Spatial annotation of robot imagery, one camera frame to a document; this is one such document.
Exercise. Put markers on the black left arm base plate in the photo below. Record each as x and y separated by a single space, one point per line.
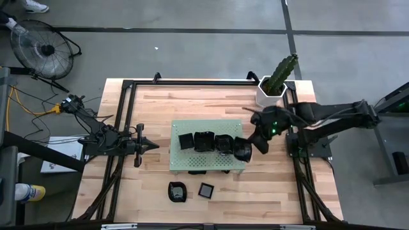
96 151

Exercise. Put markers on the grey metal cabinet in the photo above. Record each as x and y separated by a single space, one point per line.
8 179

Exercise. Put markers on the white and yellow canister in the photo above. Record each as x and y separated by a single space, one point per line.
30 192

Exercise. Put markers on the green perforated metal shelf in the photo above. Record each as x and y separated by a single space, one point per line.
207 161

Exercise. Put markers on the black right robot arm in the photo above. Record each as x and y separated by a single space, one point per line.
335 110

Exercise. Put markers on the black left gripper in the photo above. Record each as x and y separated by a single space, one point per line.
139 145

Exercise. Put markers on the black cylinder object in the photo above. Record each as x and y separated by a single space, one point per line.
401 163

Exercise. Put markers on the black frame clamp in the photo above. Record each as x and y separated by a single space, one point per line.
156 76
252 76

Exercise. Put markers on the silver metal bracket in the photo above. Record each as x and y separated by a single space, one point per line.
297 227
119 226

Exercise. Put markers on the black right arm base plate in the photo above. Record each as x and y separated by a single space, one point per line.
322 151

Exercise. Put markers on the grey metal workstation frame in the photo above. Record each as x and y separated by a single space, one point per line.
380 153

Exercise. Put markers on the small black square plate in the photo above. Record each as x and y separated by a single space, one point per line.
205 190
186 141

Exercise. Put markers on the black diagonal beam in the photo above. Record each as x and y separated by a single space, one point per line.
38 150

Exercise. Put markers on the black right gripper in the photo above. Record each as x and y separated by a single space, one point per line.
260 140

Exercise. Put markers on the green cactus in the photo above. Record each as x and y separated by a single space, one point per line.
281 73

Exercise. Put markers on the black base lever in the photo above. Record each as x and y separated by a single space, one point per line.
331 139

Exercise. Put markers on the white hexagonal plant pot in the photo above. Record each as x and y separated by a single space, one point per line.
263 100

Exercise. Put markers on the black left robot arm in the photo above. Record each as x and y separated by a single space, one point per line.
96 127

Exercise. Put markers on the person's foot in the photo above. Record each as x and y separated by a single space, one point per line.
35 5
11 23

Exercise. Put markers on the black wavy square plate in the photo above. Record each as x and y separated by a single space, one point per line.
197 172
223 144
204 142

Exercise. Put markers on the black floor fan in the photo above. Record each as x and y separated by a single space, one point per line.
48 50

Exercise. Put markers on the white printed box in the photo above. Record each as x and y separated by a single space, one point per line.
60 159

